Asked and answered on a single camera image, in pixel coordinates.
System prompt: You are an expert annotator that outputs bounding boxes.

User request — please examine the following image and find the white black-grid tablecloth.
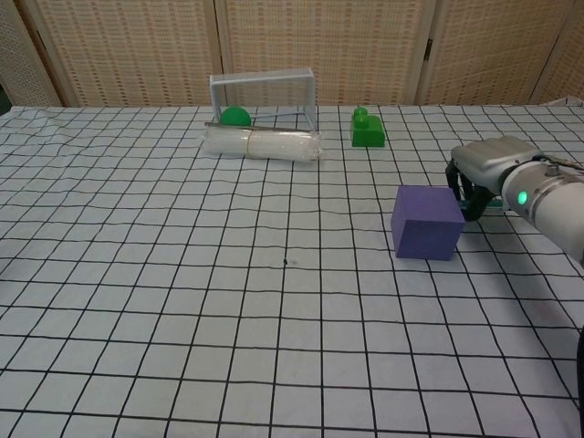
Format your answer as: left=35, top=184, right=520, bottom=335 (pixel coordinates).
left=0, top=93, right=584, bottom=438

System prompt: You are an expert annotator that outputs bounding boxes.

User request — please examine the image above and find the purple foam cube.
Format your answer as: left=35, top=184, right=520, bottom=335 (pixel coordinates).
left=391, top=184, right=466, bottom=262

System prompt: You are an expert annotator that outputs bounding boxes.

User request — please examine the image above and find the green toy building block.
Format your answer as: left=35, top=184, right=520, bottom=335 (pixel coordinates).
left=349, top=106, right=388, bottom=150

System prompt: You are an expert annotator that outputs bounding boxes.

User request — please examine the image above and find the white miniature goal frame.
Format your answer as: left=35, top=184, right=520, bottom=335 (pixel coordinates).
left=208, top=67, right=317, bottom=131

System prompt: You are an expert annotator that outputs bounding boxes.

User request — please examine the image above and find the woven rattan folding screen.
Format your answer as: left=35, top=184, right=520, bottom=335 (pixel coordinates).
left=0, top=0, right=584, bottom=109

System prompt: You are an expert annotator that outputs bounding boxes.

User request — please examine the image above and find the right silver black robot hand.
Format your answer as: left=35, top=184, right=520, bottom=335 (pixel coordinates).
left=444, top=135, right=545, bottom=223

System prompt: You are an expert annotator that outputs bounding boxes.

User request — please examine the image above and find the green ball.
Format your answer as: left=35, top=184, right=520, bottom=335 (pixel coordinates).
left=220, top=106, right=252, bottom=129

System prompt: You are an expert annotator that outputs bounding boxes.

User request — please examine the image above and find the green whiteboard marker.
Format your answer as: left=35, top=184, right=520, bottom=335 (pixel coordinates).
left=457, top=196, right=506, bottom=213

